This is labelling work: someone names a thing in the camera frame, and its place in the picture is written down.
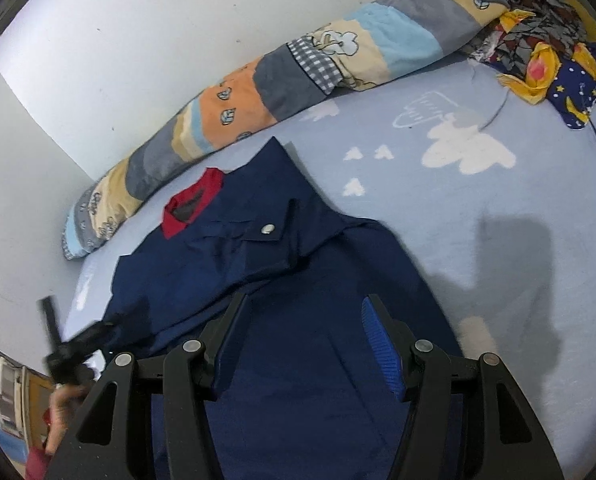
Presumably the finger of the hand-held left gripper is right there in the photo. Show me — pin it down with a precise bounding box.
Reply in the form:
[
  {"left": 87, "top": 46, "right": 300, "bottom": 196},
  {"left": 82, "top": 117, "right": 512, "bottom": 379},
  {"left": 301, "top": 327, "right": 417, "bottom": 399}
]
[{"left": 38, "top": 296, "right": 65, "bottom": 350}]

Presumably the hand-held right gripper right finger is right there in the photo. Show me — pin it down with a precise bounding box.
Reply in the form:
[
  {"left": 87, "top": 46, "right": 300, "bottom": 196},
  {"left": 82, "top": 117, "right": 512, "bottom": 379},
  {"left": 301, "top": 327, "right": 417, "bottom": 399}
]
[{"left": 360, "top": 294, "right": 566, "bottom": 480}]

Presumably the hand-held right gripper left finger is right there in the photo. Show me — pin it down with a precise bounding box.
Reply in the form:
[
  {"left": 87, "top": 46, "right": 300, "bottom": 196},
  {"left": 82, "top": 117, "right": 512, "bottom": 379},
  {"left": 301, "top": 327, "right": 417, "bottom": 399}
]
[{"left": 45, "top": 291, "right": 251, "bottom": 480}]

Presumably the navy blue work jacket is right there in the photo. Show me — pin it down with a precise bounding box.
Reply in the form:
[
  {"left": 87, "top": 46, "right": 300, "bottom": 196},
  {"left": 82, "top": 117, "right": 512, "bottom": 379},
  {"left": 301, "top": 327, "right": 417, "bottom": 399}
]
[{"left": 98, "top": 136, "right": 466, "bottom": 480}]

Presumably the person's left hand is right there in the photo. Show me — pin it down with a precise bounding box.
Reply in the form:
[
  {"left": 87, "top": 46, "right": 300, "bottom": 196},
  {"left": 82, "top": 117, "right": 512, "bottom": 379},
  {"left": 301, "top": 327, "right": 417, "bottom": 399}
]
[{"left": 44, "top": 385, "right": 93, "bottom": 457}]

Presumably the white furniture piece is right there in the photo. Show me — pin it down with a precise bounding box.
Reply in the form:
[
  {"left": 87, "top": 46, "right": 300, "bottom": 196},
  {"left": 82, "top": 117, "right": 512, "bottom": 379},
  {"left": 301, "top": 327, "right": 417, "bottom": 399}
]
[{"left": 0, "top": 354, "right": 28, "bottom": 438}]

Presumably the light blue cloud bed sheet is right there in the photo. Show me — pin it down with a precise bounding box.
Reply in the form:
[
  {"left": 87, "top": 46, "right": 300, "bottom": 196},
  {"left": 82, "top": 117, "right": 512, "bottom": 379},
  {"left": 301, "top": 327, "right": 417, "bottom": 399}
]
[{"left": 63, "top": 47, "right": 596, "bottom": 480}]

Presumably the colourful patterned cloth pile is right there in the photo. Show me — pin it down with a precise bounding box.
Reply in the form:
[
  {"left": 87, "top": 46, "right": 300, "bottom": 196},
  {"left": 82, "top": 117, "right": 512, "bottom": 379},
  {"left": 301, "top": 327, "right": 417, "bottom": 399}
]
[{"left": 465, "top": 0, "right": 596, "bottom": 133}]

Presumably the grey cable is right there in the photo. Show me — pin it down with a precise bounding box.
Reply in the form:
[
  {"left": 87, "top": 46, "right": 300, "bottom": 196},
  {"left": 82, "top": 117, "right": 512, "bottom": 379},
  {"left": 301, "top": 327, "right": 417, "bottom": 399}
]
[{"left": 470, "top": 60, "right": 513, "bottom": 133}]

